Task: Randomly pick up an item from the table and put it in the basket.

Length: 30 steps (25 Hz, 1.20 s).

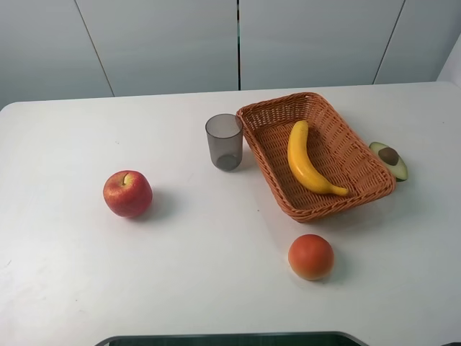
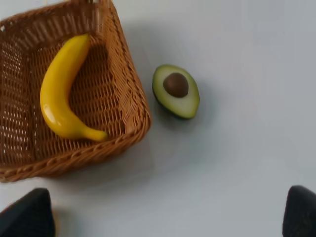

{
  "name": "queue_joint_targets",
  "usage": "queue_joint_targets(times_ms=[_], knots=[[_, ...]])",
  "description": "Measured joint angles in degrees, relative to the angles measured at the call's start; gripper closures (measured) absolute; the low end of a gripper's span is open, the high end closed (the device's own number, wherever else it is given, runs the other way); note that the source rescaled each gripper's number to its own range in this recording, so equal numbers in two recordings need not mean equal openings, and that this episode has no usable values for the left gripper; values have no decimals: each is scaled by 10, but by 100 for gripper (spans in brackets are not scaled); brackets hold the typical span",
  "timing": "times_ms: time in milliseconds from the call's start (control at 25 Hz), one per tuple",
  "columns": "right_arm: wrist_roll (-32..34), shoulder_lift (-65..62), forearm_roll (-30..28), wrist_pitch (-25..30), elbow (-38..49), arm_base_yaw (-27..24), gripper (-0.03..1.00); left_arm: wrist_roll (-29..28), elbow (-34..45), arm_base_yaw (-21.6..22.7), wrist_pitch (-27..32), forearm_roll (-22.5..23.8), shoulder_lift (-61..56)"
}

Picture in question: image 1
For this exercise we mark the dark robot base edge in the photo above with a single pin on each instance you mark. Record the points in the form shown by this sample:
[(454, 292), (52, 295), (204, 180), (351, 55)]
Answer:
[(255, 339)]

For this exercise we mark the grey translucent plastic cup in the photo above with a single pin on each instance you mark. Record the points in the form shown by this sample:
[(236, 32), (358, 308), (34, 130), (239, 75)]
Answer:
[(225, 141)]

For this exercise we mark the orange wicker basket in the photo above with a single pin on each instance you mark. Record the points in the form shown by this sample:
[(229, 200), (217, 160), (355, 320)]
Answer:
[(335, 150)]

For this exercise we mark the halved avocado with pit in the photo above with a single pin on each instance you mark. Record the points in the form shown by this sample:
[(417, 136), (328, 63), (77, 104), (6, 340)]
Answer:
[(391, 159)]

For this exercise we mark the yellow banana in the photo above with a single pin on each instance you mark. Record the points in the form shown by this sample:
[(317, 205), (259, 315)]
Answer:
[(301, 166)]

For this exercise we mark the orange red round fruit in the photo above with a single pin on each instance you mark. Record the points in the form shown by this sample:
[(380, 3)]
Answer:
[(311, 257)]

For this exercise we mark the red apple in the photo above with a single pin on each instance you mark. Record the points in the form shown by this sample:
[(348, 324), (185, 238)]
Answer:
[(127, 193)]

